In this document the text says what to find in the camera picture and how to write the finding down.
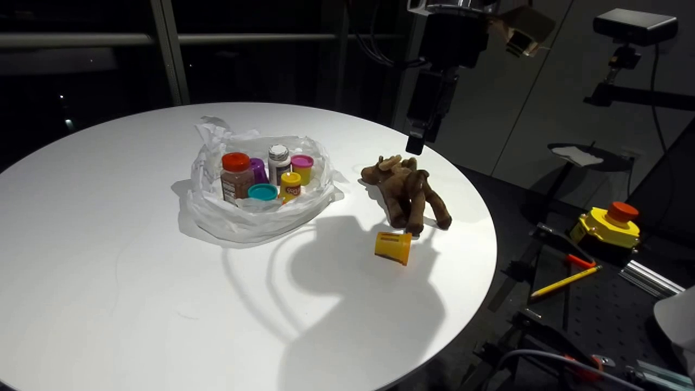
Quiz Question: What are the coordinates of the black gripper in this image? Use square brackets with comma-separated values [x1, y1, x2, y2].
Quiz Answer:
[401, 11, 490, 157]

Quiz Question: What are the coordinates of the brown moose plush toy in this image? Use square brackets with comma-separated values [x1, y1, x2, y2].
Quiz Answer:
[359, 151, 454, 239]

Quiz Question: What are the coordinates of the pink lid dough tub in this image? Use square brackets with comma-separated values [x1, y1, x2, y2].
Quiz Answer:
[288, 151, 317, 186]

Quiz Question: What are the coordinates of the yellow block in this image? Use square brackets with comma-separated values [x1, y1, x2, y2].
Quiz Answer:
[373, 227, 414, 266]

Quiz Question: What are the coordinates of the white lid blue label jar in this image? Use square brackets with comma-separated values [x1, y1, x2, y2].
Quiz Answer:
[267, 142, 294, 183]

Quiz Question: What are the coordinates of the yellow lid orange tub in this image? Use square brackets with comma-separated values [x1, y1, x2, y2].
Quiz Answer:
[277, 170, 305, 205]

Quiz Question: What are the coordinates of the purple dough tub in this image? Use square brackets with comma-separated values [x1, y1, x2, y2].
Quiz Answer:
[247, 157, 272, 185]

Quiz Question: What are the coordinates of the teal lid dough tub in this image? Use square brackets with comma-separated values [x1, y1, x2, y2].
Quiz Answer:
[245, 181, 281, 209]

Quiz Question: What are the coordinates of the red lid spice jar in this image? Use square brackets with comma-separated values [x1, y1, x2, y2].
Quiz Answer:
[220, 150, 256, 205]

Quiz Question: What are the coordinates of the clear white plastic bag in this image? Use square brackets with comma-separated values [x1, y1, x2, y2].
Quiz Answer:
[179, 117, 348, 247]

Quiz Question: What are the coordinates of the grey flat plate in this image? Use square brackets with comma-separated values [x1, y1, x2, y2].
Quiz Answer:
[547, 142, 616, 174]

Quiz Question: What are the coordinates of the yellow emergency stop button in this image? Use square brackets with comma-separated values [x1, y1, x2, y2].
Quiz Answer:
[568, 200, 642, 249]

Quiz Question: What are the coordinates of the yellow pencil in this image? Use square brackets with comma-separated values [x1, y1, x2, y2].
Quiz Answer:
[530, 262, 603, 299]

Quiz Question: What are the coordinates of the aluminium extrusion bar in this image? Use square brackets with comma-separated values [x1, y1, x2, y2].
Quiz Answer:
[621, 259, 686, 298]

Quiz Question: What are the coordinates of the white rounded object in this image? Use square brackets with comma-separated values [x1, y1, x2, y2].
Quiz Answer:
[651, 284, 695, 359]

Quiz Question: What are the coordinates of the metal window railing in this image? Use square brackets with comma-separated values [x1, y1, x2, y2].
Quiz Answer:
[0, 30, 343, 52]

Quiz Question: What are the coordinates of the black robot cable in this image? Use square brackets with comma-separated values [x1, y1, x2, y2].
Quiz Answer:
[346, 0, 431, 74]

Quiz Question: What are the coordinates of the yellowish wrist camera box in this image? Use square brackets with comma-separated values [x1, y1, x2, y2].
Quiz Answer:
[488, 5, 558, 61]

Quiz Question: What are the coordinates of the red handled tool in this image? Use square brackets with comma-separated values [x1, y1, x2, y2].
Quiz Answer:
[530, 221, 599, 271]

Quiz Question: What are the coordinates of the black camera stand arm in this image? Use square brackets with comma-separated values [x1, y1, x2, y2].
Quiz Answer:
[585, 42, 695, 112]

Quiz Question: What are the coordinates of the black camera on stand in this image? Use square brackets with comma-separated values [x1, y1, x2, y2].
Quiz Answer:
[593, 6, 679, 48]

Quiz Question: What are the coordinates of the metal window post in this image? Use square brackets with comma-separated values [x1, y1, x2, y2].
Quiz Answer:
[148, 0, 191, 108]

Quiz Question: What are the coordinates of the grey floor cable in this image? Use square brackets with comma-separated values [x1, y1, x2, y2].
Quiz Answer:
[497, 345, 648, 391]

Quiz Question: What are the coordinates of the teal handled screwdriver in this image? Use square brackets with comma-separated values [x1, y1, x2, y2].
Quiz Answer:
[625, 359, 695, 391]

